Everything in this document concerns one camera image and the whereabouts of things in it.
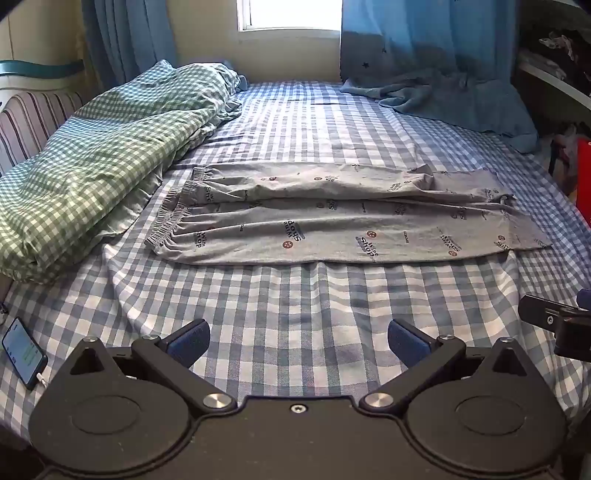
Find striped padded headboard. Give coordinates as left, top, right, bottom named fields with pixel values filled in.
left=0, top=59, right=86, bottom=177

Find grey printed pants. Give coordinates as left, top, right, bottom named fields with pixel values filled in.
left=145, top=161, right=554, bottom=267

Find red box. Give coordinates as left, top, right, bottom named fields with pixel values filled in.
left=575, top=137, right=591, bottom=195

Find white shelf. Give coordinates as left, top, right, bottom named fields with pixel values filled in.
left=515, top=59, right=591, bottom=100

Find window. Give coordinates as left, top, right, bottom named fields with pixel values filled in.
left=236, top=0, right=345, bottom=33

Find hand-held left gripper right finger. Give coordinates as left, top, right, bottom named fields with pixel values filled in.
left=359, top=319, right=532, bottom=414

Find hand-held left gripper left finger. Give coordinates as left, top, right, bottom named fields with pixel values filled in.
left=68, top=318, right=235, bottom=414

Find black smartphone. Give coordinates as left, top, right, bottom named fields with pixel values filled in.
left=1, top=316, right=49, bottom=391

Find green checked duvet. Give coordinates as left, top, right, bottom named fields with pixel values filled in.
left=0, top=60, right=250, bottom=285

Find blue star-print curtain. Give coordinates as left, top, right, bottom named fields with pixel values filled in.
left=339, top=0, right=544, bottom=154

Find pile of clothes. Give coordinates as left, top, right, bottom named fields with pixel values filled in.
left=519, top=18, right=591, bottom=84

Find blue checked bed sheet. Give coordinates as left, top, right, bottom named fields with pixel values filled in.
left=0, top=78, right=591, bottom=444

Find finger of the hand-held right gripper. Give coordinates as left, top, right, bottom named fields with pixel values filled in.
left=517, top=294, right=581, bottom=331

